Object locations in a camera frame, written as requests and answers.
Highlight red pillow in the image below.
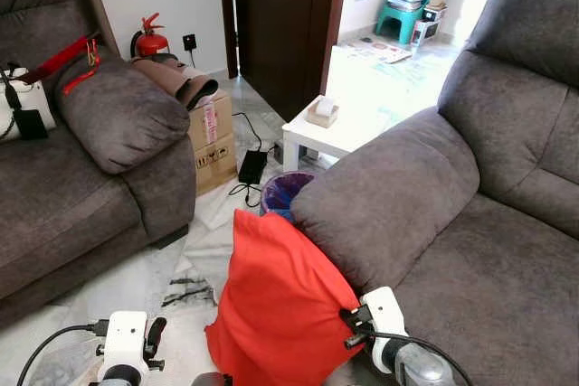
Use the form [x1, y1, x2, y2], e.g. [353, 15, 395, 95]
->
[204, 209, 364, 386]

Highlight grey sofa with round armrest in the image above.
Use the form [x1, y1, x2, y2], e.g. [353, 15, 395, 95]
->
[0, 0, 198, 329]

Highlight large grey fabric sofa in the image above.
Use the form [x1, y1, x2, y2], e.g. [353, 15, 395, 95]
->
[289, 0, 579, 386]

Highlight printed floor mat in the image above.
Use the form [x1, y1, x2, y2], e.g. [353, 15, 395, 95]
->
[338, 35, 413, 65]

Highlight dark robot leg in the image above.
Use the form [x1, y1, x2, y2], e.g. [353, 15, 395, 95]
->
[189, 372, 233, 386]

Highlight bin with purple liner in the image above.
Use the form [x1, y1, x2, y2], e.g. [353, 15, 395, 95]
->
[260, 168, 320, 222]

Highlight black power adapter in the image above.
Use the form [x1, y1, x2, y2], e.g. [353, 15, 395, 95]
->
[237, 149, 270, 186]

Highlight white side table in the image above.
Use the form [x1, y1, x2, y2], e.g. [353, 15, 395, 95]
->
[281, 95, 428, 174]

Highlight brown cardboard box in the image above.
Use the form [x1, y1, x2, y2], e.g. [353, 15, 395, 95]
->
[186, 88, 239, 196]

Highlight small beige tissue box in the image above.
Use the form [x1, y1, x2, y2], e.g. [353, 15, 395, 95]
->
[304, 96, 341, 129]

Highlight brown rolled mat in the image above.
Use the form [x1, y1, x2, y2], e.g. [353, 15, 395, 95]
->
[131, 52, 221, 109]

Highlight white bag with black pouch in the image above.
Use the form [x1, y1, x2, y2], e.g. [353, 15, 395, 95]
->
[0, 62, 58, 143]

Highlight red fire extinguisher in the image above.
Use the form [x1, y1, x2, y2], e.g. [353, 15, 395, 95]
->
[130, 13, 171, 60]

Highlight stacked small boxes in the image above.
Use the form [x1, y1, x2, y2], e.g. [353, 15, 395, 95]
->
[411, 5, 447, 49]

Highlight green plastic stool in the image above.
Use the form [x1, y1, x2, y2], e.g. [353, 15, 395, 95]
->
[375, 0, 432, 46]

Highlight dark brown wooden door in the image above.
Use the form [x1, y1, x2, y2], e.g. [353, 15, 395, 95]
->
[218, 0, 350, 124]

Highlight stack of papers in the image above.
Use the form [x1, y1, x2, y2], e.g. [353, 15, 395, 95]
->
[386, 0, 427, 13]

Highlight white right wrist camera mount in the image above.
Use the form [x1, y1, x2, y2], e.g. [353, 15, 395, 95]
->
[359, 286, 411, 374]

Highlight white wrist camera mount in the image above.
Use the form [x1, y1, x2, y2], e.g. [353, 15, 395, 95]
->
[97, 310, 151, 383]
[359, 286, 411, 374]

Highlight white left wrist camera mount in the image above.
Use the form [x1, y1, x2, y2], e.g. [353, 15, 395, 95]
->
[97, 310, 151, 383]

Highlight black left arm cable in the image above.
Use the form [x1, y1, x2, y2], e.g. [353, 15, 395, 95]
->
[15, 319, 110, 386]

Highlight thin black floor cable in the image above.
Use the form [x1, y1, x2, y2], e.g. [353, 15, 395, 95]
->
[228, 111, 273, 209]

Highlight red strap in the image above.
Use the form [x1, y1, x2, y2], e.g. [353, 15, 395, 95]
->
[17, 31, 102, 96]

